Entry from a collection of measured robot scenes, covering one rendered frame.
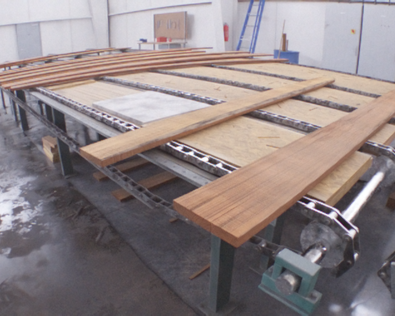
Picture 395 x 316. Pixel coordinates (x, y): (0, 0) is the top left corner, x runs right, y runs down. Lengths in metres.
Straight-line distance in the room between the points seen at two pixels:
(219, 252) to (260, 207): 0.58
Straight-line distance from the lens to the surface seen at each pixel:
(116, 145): 1.07
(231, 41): 8.55
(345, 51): 6.47
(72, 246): 2.03
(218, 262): 1.29
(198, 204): 0.70
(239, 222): 0.65
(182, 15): 10.04
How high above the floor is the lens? 1.26
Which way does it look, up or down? 24 degrees down
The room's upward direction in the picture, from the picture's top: straight up
